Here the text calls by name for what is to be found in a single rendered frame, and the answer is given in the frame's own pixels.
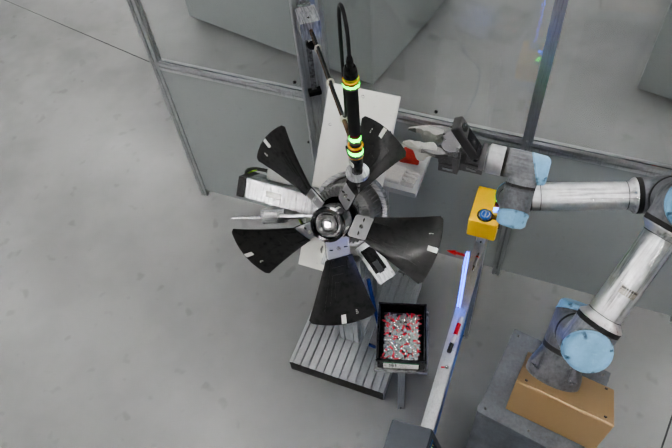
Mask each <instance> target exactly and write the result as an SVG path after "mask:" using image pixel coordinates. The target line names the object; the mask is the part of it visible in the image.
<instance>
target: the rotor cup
mask: <svg viewBox="0 0 672 448"><path fill-rule="evenodd" d="M338 206H339V207H341V208H339V209H336V208H337V207H338ZM356 215H360V212H359V209H358V207H357V206H356V204H355V203H354V202H353V203H352V205H351V207H350V209H349V211H348V212H347V211H346V210H345V208H344V207H343V205H342V204H341V202H340V200H339V195H337V196H332V197H330V198H328V199H326V200H325V203H324V204H323V206H322V207H320V208H318V209H317V210H316V211H315V212H314V213H313V215H312V217H311V220H310V226H311V230H312V232H313V234H314V235H315V237H316V238H318V239H319V240H321V241H323V242H327V243H331V242H335V241H338V240H339V239H340V238H342V237H344V236H347V235H348V232H349V230H350V227H351V225H352V223H353V220H354V218H355V216H356ZM327 221H328V222H330V224H331V226H330V227H329V228H326V227H325V225H324V224H325V222H327ZM348 226H349V228H348V229H347V230H346V228H347V227H348Z"/></svg>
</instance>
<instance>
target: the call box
mask: <svg viewBox="0 0 672 448"><path fill-rule="evenodd" d="M496 191H497V190H495V189H491V188H486V187H482V186H479V188H478V191H477V194H476V197H475V200H474V204H473V207H472V210H471V213H470V217H469V220H468V226H467V234H468V235H472V236H476V237H480V238H484V239H487V240H491V241H494V240H495V237H496V233H497V230H498V229H497V228H498V224H499V223H498V222H497V221H496V220H493V219H492V217H493V215H497V212H493V209H494V207H495V206H494V205H495V202H496V197H495V196H496ZM482 209H483V210H484V209H486V210H489V211H491V218H490V219H489V220H483V219H481V218H480V216H479V213H480V211H481V210H482Z"/></svg>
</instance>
